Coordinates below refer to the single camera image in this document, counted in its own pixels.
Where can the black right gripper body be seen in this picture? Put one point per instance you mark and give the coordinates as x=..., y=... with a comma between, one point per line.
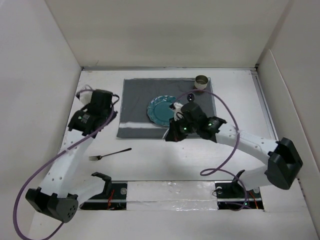
x=184, y=127

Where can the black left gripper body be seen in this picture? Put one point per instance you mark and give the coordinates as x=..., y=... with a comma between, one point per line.
x=109, y=111

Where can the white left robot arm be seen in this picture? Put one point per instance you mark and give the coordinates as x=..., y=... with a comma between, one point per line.
x=56, y=197

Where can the teal ceramic plate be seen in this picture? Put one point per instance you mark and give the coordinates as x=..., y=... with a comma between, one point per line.
x=159, y=111

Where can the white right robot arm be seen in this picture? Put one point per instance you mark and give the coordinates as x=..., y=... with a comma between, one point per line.
x=281, y=159

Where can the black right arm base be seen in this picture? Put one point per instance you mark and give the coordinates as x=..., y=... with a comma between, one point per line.
x=230, y=195

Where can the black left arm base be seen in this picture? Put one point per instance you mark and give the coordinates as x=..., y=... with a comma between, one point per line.
x=112, y=198

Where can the black fork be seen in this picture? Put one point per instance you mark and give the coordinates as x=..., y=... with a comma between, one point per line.
x=99, y=157

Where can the black spoon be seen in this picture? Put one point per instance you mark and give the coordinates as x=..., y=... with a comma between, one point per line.
x=190, y=97

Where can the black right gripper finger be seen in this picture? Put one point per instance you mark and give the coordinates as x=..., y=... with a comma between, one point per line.
x=171, y=133
x=178, y=137

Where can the grey cloth placemat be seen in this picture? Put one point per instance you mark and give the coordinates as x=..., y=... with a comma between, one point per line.
x=137, y=93

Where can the brown paper cup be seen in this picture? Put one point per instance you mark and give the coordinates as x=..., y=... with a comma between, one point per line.
x=201, y=82

